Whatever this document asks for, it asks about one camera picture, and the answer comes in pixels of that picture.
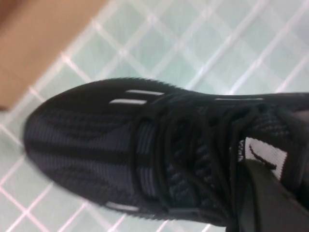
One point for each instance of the brown cardboard shoe box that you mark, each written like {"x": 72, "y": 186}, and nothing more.
{"x": 36, "y": 48}

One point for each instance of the green white grid tablecloth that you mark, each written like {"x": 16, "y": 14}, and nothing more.
{"x": 193, "y": 36}

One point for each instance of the black knit sneaker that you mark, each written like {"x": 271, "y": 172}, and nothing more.
{"x": 96, "y": 145}

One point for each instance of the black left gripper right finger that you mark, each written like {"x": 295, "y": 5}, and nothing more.
{"x": 301, "y": 118}

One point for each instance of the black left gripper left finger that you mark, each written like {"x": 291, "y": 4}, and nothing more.
{"x": 272, "y": 200}

